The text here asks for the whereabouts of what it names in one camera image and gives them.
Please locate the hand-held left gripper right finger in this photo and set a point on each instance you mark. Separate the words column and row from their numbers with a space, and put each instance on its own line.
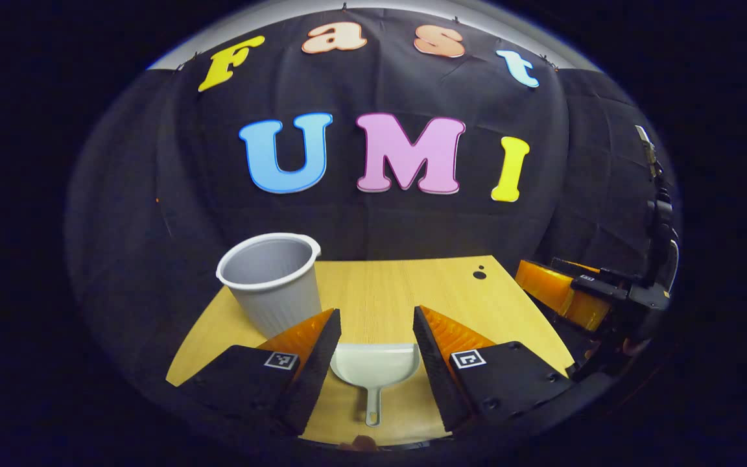
column 438, row 376

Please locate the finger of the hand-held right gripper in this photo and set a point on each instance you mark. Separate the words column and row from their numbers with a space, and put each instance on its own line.
column 607, row 275
column 597, row 292

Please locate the white dustpan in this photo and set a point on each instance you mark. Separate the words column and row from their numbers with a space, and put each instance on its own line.
column 373, row 366

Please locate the wooden desktop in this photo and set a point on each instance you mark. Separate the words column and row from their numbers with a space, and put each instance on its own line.
column 399, row 292

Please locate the grey garbage bin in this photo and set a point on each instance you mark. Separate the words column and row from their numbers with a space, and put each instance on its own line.
column 276, row 292

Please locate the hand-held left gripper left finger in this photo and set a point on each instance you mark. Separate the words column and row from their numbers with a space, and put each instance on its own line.
column 312, row 376

